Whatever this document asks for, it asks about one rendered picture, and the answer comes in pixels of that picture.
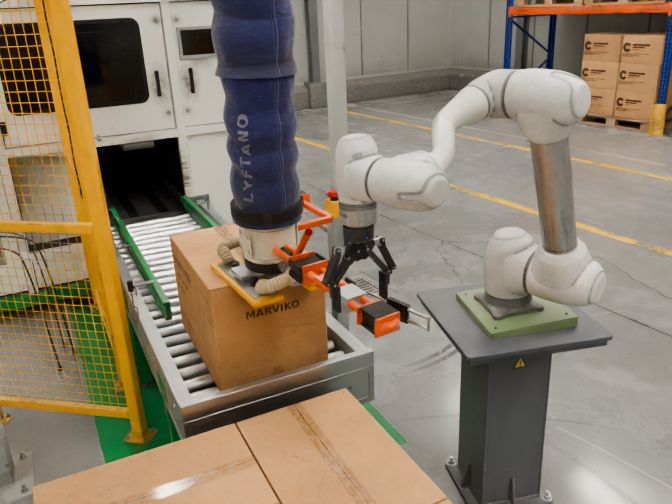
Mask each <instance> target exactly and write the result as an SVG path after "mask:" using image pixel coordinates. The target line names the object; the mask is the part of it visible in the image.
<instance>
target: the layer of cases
mask: <svg viewBox="0 0 672 504"><path fill-rule="evenodd" d="M32 496H33V504H453V503H452V502H451V501H450V500H449V499H447V496H446V495H445V494H444V493H443V492H442V491H441V490H440V489H439V488H438V487H437V486H436V485H435V484H434V482H433V481H432V480H431V479H430V478H429V477H428V476H427V475H426V474H425V473H424V472H423V471H422V470H421V468H420V467H419V466H418V465H417V464H416V463H415V462H414V461H413V460H412V459H411V458H410V457H409V455H408V454H407V453H406V452H405V451H404V450H403V449H402V448H401V447H400V446H399V445H398V444H397V443H396V441H395V440H394V439H393V438H392V437H391V436H390V435H389V434H388V433H387V432H386V431H385V430H384V429H383V427H382V426H381V425H380V424H379V423H378V422H377V421H376V420H375V419H374V418H373V417H372V416H371V414H370V413H369V412H368V411H367V410H366V409H365V408H364V407H363V406H362V405H361V404H360V403H359V402H358V400H357V399H356V398H355V397H354V396H353V395H352V394H351V393H350V392H349V391H348V390H347V389H346V388H344V389H341V390H338V391H335V392H332V393H328V394H325V395H322V396H319V397H316V398H313V399H309V400H306V401H303V402H300V403H297V404H294V405H290V406H287V407H284V408H281V409H278V410H275V411H271V412H268V413H265V414H262V415H259V416H256V417H252V418H249V419H246V420H243V421H240V422H237V423H236V425H235V424H230V425H227V426H224V427H221V428H218V429H214V430H211V431H208V432H205V433H202V434H199V435H195V436H192V437H189V438H186V439H183V440H180V441H176V442H173V443H170V444H167V445H164V446H161V447H157V448H154V449H151V450H148V451H145V452H142V453H138V454H135V455H132V456H129V457H126V458H123V459H120V460H116V461H113V462H110V463H107V464H104V465H101V466H97V467H94V468H91V469H88V470H85V471H82V472H78V473H75V474H72V475H69V476H66V477H63V478H59V479H56V480H53V481H50V482H47V483H44V484H40V485H37V486H34V487H32Z"/></svg>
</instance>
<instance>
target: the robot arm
mask: <svg viewBox="0 0 672 504"><path fill-rule="evenodd" d="M590 103H591V92H590V88H589V86H588V85H587V83H586V82H585V81H584V80H583V79H581V78H579V77H578V76H576V75H573V74H571V73H568V72H564V71H560V70H552V69H536V68H530V69H512V70H509V69H497V70H493V71H491V72H488V73H486V74H484V75H482V76H480V77H478V78H477V79H475V80H473V81H472V82H470V83H469V84H468V85H467V86H466V87H465V88H463V89H462V90H461V91H460V92H459V93H458V94H457V95H456V96H455V97H454V98H453V99H452V100H451V101H450V102H449V103H448V104H447V105H446V106H444V107H443V108H442V109H441V110H440V111H439V112H438V114H437V115H436V116H435V118H434V120H433V122H432V126H431V141H432V152H430V153H428V152H426V151H422V150H417V151H414V152H411V153H407V154H402V155H396V156H395V157H394V158H386V157H383V156H382V155H380V154H379V153H378V147H377V145H376V143H375V141H374V139H373V138H372V136H371V135H369V134H360V133H354V134H348V135H345V136H344V137H342V138H341V139H340V140H339V141H338V143H337V147H336V151H335V160H334V180H335V188H336V191H337V194H338V199H339V202H338V205H339V220H340V223H341V224H343V239H344V245H343V247H336V246H333V247H332V255H331V258H330V261H329V263H328V266H327V269H326V271H325V274H324V277H323V279H322V284H323V285H324V286H326V287H327V288H328V287H329V291H330V298H331V299H333V309H334V310H335V311H336V312H338V313H341V289H340V286H339V285H338V284H339V283H340V281H341V279H342V278H343V276H344V275H345V273H346V271H347V270H348V268H349V267H350V265H352V264H353V262H354V261H356V262H357V261H360V260H361V259H363V260H364V259H367V258H368V257H369V258H370V259H371V260H372V261H373V262H374V263H375V264H376V265H377V266H378V267H379V268H380V269H381V270H380V271H379V296H380V297H382V298H383V299H385V300H386V299H387V298H388V284H389V283H390V275H391V274H392V270H395V269H396V268H397V266H396V264H395V262H394V260H393V259H392V257H391V255H390V253H389V251H388V249H387V247H386V243H385V238H383V237H381V236H379V235H378V236H376V238H375V239H373V238H374V223H375V222H376V221H377V202H378V203H381V204H383V205H385V206H388V207H391V208H395V209H400V210H405V211H411V212H425V211H431V210H434V209H436V208H438V207H440V206H441V205H442V204H443V203H444V202H445V200H446V198H447V196H448V194H449V188H450V185H449V180H448V178H447V176H446V174H445V173H446V171H447V170H448V169H449V168H450V166H451V165H452V163H453V161H454V158H455V130H456V129H458V128H460V127H462V126H465V125H468V124H471V123H475V122H478V121H481V120H483V119H485V118H487V117H491V118H507V119H516V120H517V122H518V124H519V126H520V127H521V129H522V131H523V133H524V135H525V136H526V137H527V139H528V140H529V141H530V146H531V154H532V162H533V171H534V179H535V187H536V196H537V204H538V212H539V221H540V229H541V237H542V242H541V243H540V244H539V245H537V244H535V243H533V238H532V237H531V236H530V235H529V234H528V233H527V232H526V231H524V230H522V229H521V228H517V227H505V228H501V229H499V230H497V231H496V232H495V233H494V234H493V236H492V237H491V238H490V240H489V242H488V244H487V247H486V251H485V257H484V282H485V292H481V293H475V294H474V300H476V301H478V302H479V303H480V304H481V305H482V306H483V307H484V308H485V309H486V310H487V311H488V312H489V313H490V314H491V315H492V317H493V319H494V320H497V321H499V320H503V319H505V318H508V317H512V316H517V315H522V314H526V313H531V312H540V311H543V310H544V305H543V304H541V303H539V302H537V301H536V300H535V299H534V298H533V297H532V295H534V296H536V297H538V298H541V299H544V300H547V301H550V302H554V303H557V304H561V305H566V306H588V305H590V304H592V303H595V302H597V301H598V300H599V299H600V298H601V296H602V295H603V293H604V290H605V287H606V283H607V277H606V275H605V271H604V269H603V268H602V267H601V265H600V264H599V263H598V262H596V261H593V258H592V256H591V255H590V253H589V251H588V249H587V246H586V245H585V243H584V242H583V241H581V240H580V239H578V238H577V233H576V221H575V209H574V197H573V185H572V182H573V181H572V169H571V158H570V146H569V137H568V136H569V135H570V133H571V131H572V129H573V127H574V124H576V123H578V122H579V121H581V120H582V119H583V118H584V117H585V115H586V113H587V112H588V110H589V107H590ZM375 245H377V247H378V249H379V250H380V252H381V254H382V256H383V258H384V260H385V262H386V264H387V265H385V264H384V263H383V262H382V261H381V260H380V259H379V258H378V257H377V255H376V254H375V253H374V252H373V251H372V250H373V248H374V246H375ZM343 252H345V254H344V256H343V257H342V261H341V263H340V264H339V262H340V259H341V256H342V255H343V254H342V253H343ZM348 257H349V258H350V259H349V260H348ZM338 264H339V266H338ZM382 270H383V271H382Z"/></svg>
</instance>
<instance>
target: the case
mask: <svg viewBox="0 0 672 504"><path fill-rule="evenodd" d="M238 227H240V226H238V225H236V224H235V223H234V224H228V225H223V226H218V227H212V228H207V229H201V230H196V231H190V232H185V233H180V234H174V235H170V243H171V250H172V256H173V263H174V270H175V277H176V283H177V290H178V297H179V304H180V310H181V317H182V324H183V326H184V328H185V330H186V331H187V333H188V335H189V337H190V338H191V340H192V342H193V344H194V346H195V347H196V349H197V351H198V353H199V355H200V356H201V358H202V360H203V362H204V363H205V365H206V367H207V369H208V371H209V372H210V374H211V376H212V378H213V380H214V381H215V383H216V385H217V387H218V388H219V390H220V391H222V390H226V389H229V388H232V387H236V386H239V385H243V384H246V383H250V382H253V381H256V380H260V379H263V378H267V377H270V376H273V375H277V374H280V373H284V372H287V371H291V370H294V369H297V368H301V367H304V366H308V365H311V364H314V363H318V362H321V361H325V360H328V341H327V323H326V305H325V293H324V292H323V291H321V290H320V289H318V290H315V291H311V292H310V291H308V290H307V289H306V288H304V287H303V286H302V285H298V286H295V287H292V286H291V285H288V286H286V287H283V288H281V290H279V289H278V291H279V292H280V293H282V294H283V296H284V300H283V301H279V302H276V303H273V304H270V305H267V306H263V307H260V308H257V309H254V308H253V307H252V306H251V305H250V304H249V303H248V302H247V301H246V300H245V299H244V298H242V297H241V296H240V295H239V294H238V293H237V292H236V291H235V290H234V289H233V288H232V287H230V286H229V285H228V284H227V283H226V282H225V281H224V280H223V279H222V278H221V277H220V276H218V275H217V274H216V273H215V272H214V271H213V270H212V269H211V264H214V263H218V262H222V260H221V258H220V257H219V255H218V253H217V248H218V245H219V244H220V243H221V242H223V241H224V240H226V239H228V238H231V237H234V236H235V237H236V236H239V228H238ZM240 228H241V227H240Z"/></svg>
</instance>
